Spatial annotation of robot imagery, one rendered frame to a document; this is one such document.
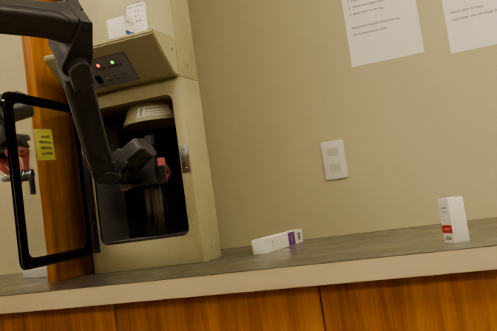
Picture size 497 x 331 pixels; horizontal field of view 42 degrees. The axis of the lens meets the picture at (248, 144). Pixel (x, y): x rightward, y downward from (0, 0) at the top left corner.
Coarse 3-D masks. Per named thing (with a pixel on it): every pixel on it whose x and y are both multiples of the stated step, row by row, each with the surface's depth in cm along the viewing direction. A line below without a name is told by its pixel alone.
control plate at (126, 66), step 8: (104, 56) 161; (112, 56) 160; (120, 56) 160; (104, 64) 163; (112, 64) 162; (120, 64) 162; (128, 64) 161; (96, 72) 165; (104, 72) 164; (112, 72) 164; (120, 72) 164; (128, 72) 163; (104, 80) 166; (112, 80) 166; (120, 80) 165; (128, 80) 165; (96, 88) 168
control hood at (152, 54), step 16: (144, 32) 154; (96, 48) 160; (112, 48) 159; (128, 48) 158; (144, 48) 157; (160, 48) 157; (48, 64) 166; (144, 64) 161; (160, 64) 160; (176, 64) 163; (144, 80) 164
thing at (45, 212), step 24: (24, 120) 149; (48, 120) 159; (72, 120) 170; (24, 144) 148; (48, 144) 157; (72, 144) 168; (24, 168) 146; (48, 168) 155; (72, 168) 166; (24, 192) 145; (48, 192) 154; (72, 192) 164; (48, 216) 152; (72, 216) 162; (48, 240) 151; (72, 240) 161
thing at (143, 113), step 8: (136, 104) 172; (144, 104) 171; (152, 104) 170; (160, 104) 171; (168, 104) 172; (128, 112) 174; (136, 112) 170; (144, 112) 169; (152, 112) 169; (160, 112) 170; (168, 112) 170; (128, 120) 171; (136, 120) 169; (144, 120) 168; (152, 120) 184; (160, 120) 185; (168, 120) 184; (128, 128) 179; (136, 128) 182; (144, 128) 184; (152, 128) 185
